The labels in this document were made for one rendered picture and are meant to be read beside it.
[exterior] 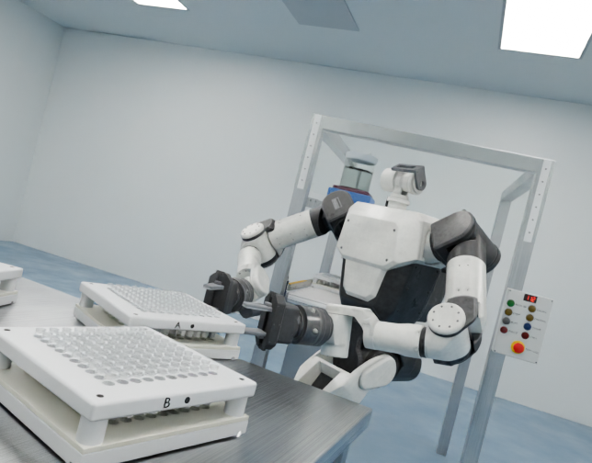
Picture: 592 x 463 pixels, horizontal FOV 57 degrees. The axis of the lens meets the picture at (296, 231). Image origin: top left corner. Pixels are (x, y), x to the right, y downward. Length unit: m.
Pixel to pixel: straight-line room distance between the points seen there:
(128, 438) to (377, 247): 0.93
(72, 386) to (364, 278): 0.96
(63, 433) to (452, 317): 0.80
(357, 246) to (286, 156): 4.66
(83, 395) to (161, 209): 6.11
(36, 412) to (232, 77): 6.06
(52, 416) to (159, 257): 6.02
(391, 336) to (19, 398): 0.77
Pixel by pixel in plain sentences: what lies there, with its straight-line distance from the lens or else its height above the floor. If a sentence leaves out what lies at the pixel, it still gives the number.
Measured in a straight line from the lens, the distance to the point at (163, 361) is 0.72.
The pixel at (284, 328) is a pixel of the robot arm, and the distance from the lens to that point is 1.18.
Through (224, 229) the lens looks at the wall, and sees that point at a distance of 6.25.
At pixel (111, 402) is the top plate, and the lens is 0.60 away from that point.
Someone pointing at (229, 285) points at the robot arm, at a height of 0.96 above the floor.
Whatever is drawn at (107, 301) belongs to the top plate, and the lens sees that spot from 1.05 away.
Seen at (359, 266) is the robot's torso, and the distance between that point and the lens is 1.46.
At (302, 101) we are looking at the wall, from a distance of 6.17.
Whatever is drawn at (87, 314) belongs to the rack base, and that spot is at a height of 0.88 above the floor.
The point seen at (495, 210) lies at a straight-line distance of 2.36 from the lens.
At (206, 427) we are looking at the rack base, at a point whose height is 0.88.
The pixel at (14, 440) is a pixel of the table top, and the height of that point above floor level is 0.86.
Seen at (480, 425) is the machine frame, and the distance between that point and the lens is 2.45.
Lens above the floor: 1.15
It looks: 1 degrees down
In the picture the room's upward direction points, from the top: 14 degrees clockwise
